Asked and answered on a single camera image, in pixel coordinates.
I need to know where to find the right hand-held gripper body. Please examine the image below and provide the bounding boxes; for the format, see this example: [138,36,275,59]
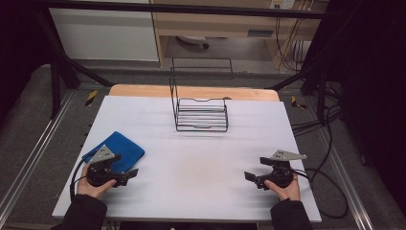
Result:
[259,149,307,190]

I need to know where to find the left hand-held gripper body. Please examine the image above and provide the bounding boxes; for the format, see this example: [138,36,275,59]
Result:
[85,144,129,189]

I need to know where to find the blue cloth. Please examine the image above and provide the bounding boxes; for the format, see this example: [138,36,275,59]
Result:
[81,130,146,174]

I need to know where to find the black wire rack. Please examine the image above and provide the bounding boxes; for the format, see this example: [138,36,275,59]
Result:
[169,57,235,133]

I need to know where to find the person's right hand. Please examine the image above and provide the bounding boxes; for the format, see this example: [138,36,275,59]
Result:
[263,173,302,202]

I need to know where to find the person's left hand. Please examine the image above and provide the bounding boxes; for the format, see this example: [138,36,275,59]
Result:
[76,163,118,199]

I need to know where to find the white table sheet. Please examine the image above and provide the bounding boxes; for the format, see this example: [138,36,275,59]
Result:
[52,95,323,223]

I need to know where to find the yellow black tape strip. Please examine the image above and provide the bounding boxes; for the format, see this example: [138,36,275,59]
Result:
[290,95,307,110]
[84,89,99,107]

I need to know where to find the wooden table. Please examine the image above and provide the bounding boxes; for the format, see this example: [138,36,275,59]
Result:
[108,83,281,103]

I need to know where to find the black curtain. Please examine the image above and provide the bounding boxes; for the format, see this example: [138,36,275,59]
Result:
[0,0,54,124]
[314,0,406,212]

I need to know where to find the white cabinet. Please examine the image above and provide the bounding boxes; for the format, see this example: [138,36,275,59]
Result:
[48,0,160,62]

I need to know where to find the light wooden desk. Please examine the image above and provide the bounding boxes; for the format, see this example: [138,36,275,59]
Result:
[148,0,330,70]

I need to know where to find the white power strip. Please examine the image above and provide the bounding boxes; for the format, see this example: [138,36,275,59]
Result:
[269,0,297,11]

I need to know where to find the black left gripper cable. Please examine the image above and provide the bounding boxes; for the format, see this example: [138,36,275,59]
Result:
[69,157,94,203]

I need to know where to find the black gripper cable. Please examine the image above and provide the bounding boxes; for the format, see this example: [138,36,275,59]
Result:
[69,157,94,203]
[291,167,350,220]

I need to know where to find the black floor cables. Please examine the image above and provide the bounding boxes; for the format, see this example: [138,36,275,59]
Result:
[290,80,345,138]

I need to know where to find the aluminium rail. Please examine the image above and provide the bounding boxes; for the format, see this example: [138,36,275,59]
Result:
[319,126,375,230]
[0,90,79,222]

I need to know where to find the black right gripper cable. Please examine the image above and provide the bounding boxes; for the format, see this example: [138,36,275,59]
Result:
[291,167,350,220]

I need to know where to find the bundle of black cables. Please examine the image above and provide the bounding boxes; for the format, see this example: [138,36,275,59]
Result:
[275,15,309,72]

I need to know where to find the black metal frame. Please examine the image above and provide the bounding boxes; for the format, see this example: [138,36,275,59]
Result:
[33,0,339,127]

